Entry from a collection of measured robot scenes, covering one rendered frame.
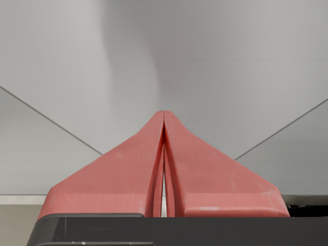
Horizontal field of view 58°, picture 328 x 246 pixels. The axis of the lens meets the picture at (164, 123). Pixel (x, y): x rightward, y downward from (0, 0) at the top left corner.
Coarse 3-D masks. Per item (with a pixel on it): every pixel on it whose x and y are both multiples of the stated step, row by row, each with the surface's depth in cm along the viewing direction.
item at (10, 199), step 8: (0, 200) 47; (8, 200) 47; (16, 200) 47; (24, 200) 47; (32, 200) 47; (40, 200) 47; (288, 200) 47; (296, 200) 47; (304, 200) 47; (312, 200) 47; (320, 200) 47
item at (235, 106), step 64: (0, 64) 13; (64, 64) 13; (128, 64) 13; (192, 64) 13; (256, 64) 13; (320, 64) 13; (64, 128) 15; (128, 128) 15; (192, 128) 15; (256, 128) 15
